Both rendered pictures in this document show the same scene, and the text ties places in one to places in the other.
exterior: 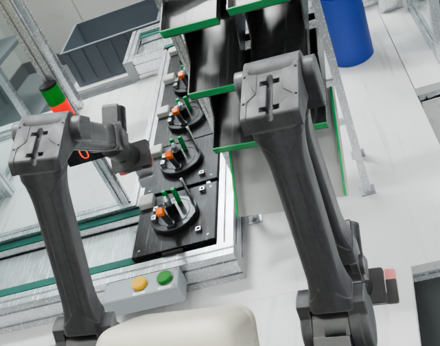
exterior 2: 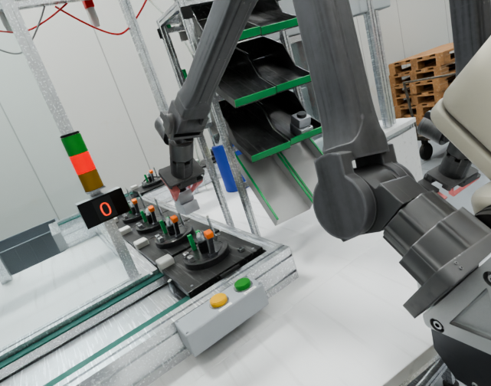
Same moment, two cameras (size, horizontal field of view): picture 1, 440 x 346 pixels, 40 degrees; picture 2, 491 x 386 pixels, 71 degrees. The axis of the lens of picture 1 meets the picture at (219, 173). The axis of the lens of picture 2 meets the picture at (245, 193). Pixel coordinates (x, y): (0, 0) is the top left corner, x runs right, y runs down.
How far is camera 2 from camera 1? 1.08 m
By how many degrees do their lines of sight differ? 43
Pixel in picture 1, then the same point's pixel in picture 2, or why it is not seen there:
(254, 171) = (270, 191)
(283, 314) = (360, 275)
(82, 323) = (374, 132)
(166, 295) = (253, 299)
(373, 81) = not seen: hidden behind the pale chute
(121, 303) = (208, 326)
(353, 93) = not seen: hidden behind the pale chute
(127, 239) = (155, 302)
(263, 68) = not seen: outside the picture
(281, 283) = (332, 264)
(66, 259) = (351, 24)
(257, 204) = (283, 212)
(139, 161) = (194, 172)
